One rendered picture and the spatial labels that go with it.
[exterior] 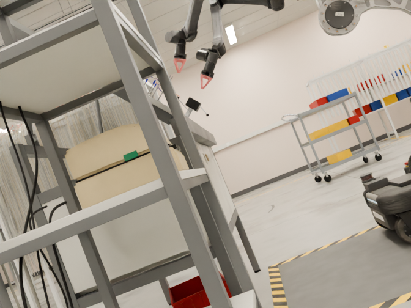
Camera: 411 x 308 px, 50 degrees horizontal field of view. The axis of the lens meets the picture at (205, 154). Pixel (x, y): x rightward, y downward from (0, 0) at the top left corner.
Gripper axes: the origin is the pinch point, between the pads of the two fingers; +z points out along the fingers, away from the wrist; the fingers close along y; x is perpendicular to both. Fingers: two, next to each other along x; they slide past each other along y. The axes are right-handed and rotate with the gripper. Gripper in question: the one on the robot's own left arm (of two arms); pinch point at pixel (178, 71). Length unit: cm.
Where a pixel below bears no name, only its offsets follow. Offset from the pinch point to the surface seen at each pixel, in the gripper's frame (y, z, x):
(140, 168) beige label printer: 129, 35, -16
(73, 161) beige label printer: 125, 35, -34
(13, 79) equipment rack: 131, 13, -49
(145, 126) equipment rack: 158, 21, -14
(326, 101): -333, 3, 220
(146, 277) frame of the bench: 101, 78, -12
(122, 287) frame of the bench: 99, 82, -20
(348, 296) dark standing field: 95, 86, 66
